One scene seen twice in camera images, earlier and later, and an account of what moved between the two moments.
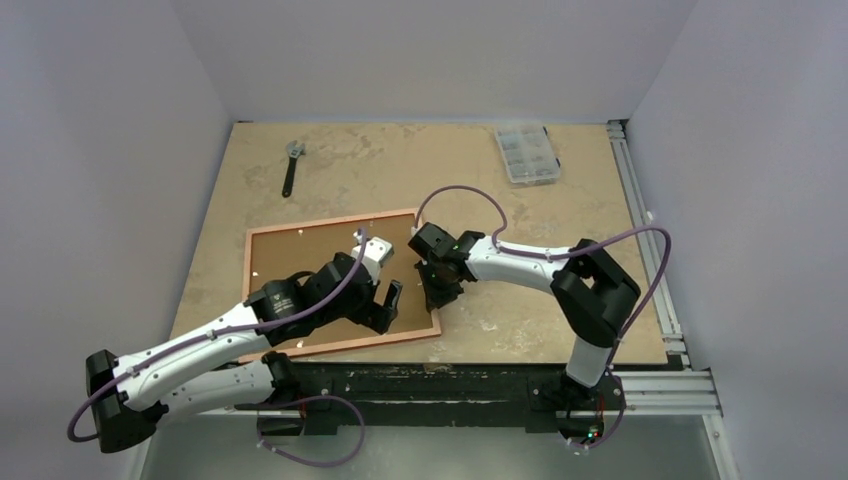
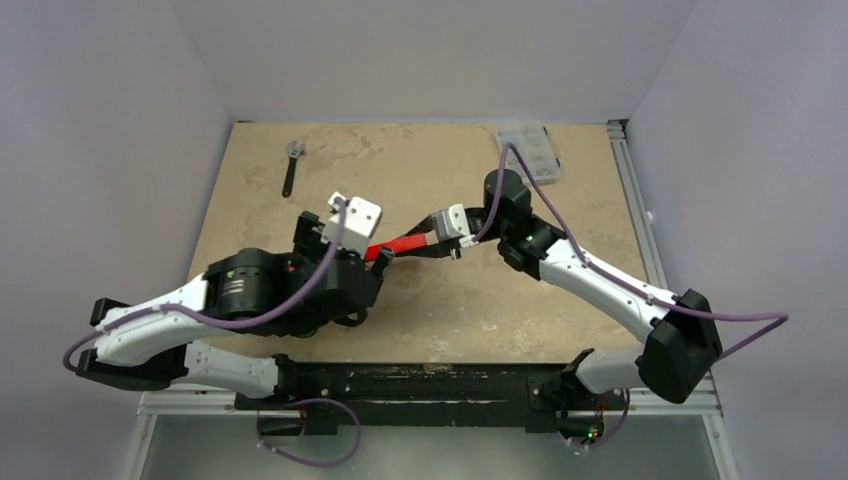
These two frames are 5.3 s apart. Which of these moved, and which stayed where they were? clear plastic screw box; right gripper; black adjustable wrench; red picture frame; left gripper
Moved: red picture frame; right gripper; left gripper
Stayed: clear plastic screw box; black adjustable wrench
